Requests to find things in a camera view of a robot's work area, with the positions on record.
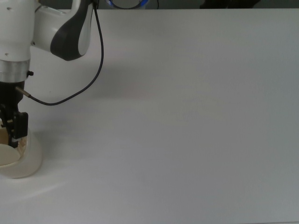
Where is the blue-lit round device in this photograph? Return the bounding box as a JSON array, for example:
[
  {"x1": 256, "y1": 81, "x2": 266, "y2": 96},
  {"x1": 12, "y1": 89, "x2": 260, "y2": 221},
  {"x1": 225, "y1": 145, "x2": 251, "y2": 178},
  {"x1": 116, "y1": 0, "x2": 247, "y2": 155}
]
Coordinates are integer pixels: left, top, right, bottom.
[{"x1": 105, "y1": 0, "x2": 150, "y2": 10}]

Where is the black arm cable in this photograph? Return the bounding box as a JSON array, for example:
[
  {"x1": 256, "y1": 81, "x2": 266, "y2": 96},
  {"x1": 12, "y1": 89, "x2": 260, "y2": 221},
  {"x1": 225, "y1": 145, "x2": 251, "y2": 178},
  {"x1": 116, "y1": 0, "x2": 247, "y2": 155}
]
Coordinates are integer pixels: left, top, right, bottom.
[{"x1": 14, "y1": 0, "x2": 105, "y2": 106}]

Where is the white paper trash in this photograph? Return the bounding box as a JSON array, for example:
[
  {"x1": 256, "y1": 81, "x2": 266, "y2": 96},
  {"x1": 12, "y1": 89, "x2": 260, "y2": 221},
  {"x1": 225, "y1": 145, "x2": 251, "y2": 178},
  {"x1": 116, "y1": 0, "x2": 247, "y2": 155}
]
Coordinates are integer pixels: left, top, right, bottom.
[{"x1": 17, "y1": 136, "x2": 30, "y2": 156}]

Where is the small white lidded bin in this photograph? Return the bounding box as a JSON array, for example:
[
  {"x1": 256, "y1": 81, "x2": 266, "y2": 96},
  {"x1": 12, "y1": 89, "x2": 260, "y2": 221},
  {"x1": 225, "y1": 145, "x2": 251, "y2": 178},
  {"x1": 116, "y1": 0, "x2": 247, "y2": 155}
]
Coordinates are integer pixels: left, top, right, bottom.
[{"x1": 0, "y1": 118, "x2": 43, "y2": 179}]

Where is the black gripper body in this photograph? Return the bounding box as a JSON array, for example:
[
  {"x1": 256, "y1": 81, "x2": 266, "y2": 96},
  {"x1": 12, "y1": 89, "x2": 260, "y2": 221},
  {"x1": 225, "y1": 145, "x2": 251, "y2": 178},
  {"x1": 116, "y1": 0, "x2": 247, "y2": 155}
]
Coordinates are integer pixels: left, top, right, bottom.
[{"x1": 0, "y1": 80, "x2": 26, "y2": 115}]

